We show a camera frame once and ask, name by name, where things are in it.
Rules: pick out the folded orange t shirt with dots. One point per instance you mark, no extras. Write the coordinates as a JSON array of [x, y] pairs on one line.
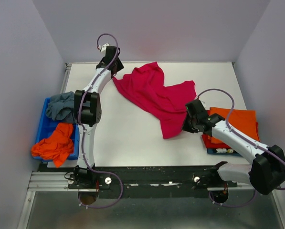
[[243, 120]]

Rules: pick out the crumpled grey-blue t shirt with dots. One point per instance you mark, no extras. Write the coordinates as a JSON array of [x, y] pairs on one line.
[[61, 108]]

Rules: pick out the blue plastic bin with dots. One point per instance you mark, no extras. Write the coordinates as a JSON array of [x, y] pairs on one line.
[[47, 126]]

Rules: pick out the crumpled orange t shirt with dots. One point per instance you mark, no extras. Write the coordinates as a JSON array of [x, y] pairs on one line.
[[57, 147]]

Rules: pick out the folded red t shirt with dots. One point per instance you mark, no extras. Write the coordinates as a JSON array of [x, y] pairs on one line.
[[247, 128]]

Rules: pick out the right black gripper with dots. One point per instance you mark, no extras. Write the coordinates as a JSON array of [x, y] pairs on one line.
[[185, 126]]

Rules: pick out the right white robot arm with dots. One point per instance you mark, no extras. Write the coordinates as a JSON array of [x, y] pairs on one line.
[[266, 165]]

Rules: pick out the magenta t shirt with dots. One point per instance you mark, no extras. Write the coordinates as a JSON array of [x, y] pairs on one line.
[[145, 88]]

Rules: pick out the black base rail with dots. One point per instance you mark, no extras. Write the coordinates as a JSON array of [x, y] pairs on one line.
[[148, 182]]

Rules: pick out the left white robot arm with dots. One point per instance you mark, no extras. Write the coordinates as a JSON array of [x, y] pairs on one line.
[[88, 112]]

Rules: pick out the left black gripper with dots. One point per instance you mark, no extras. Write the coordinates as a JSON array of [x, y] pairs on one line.
[[119, 65]]

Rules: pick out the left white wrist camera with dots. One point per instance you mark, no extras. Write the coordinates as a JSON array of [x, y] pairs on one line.
[[102, 48]]

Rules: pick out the folded blue t shirt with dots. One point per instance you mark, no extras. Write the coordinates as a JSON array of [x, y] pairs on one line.
[[222, 152]]

